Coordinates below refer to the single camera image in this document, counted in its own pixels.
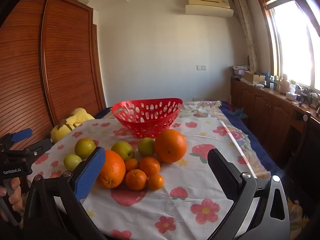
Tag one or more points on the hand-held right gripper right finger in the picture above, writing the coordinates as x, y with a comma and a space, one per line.
225, 177

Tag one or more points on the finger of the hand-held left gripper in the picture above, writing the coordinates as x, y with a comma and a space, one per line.
22, 134
37, 150

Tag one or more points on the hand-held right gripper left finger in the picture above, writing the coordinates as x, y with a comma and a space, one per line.
90, 172

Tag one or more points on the large orange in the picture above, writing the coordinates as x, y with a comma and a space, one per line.
170, 146
112, 170

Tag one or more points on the small tangerine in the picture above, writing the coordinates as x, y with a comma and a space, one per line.
136, 179
131, 165
155, 182
150, 165

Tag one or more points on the red perforated plastic basket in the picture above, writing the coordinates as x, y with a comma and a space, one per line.
147, 122

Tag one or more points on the person's left hand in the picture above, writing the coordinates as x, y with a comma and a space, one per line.
15, 200

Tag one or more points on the yellow plush toy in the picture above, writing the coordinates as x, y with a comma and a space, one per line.
62, 130

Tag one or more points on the white strawberry print cloth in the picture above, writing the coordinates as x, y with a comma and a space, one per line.
175, 217

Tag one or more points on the teal cloth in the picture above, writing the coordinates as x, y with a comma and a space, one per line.
241, 113

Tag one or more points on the floral bedsheet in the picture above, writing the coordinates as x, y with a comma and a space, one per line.
200, 110

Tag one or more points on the long wooden cabinet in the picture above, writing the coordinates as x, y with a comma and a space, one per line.
262, 110

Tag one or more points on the wooden slatted wardrobe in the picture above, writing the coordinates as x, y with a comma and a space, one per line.
67, 67

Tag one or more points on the dark chair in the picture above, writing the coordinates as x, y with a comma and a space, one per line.
305, 150

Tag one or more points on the open cardboard box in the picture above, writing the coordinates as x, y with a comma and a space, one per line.
252, 77

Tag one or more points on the stack of purple packages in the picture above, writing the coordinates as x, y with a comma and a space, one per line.
238, 71

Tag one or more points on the white plastic bottle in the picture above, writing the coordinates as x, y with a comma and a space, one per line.
284, 83

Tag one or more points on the patterned beige curtain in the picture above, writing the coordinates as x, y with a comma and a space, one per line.
247, 30

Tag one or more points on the wooden framed window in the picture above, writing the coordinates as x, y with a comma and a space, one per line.
295, 42

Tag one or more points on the white wall switch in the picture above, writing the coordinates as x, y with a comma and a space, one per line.
201, 67

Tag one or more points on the white wall air conditioner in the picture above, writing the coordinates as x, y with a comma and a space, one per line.
208, 7

